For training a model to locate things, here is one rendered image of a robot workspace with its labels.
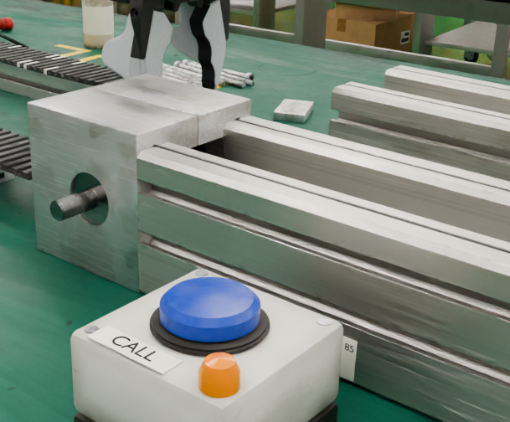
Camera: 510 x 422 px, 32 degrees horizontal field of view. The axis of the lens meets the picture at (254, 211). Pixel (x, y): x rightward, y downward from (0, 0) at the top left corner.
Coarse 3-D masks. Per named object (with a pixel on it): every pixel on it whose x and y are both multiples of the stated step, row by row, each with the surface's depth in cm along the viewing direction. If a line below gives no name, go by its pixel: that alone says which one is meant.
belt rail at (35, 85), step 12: (0, 72) 88; (12, 72) 87; (24, 72) 86; (36, 72) 85; (0, 84) 89; (12, 84) 88; (24, 84) 88; (36, 84) 87; (48, 84) 84; (60, 84) 83; (72, 84) 82; (84, 84) 81; (36, 96) 86; (48, 96) 85
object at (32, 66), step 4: (64, 56) 89; (44, 60) 87; (48, 60) 87; (52, 60) 87; (56, 60) 87; (60, 60) 87; (64, 60) 87; (68, 60) 88; (24, 64) 85; (28, 64) 85; (32, 64) 86; (36, 64) 85; (40, 64) 85; (44, 64) 86; (48, 64) 86; (24, 68) 85; (28, 68) 85; (32, 68) 85
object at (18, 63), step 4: (32, 56) 88; (36, 56) 88; (40, 56) 89; (44, 56) 89; (48, 56) 89; (52, 56) 89; (56, 56) 89; (12, 60) 86; (16, 60) 87; (20, 60) 87; (24, 60) 87; (28, 60) 87; (32, 60) 87; (36, 60) 87; (40, 60) 87; (12, 64) 86; (16, 64) 86; (20, 64) 86
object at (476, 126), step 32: (352, 96) 60; (384, 96) 59; (416, 96) 59; (448, 96) 64; (480, 96) 62; (352, 128) 61; (384, 128) 60; (416, 128) 58; (448, 128) 56; (480, 128) 55; (448, 160) 57; (480, 160) 56
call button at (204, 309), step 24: (192, 288) 35; (216, 288) 35; (240, 288) 35; (168, 312) 34; (192, 312) 33; (216, 312) 34; (240, 312) 34; (192, 336) 33; (216, 336) 33; (240, 336) 34
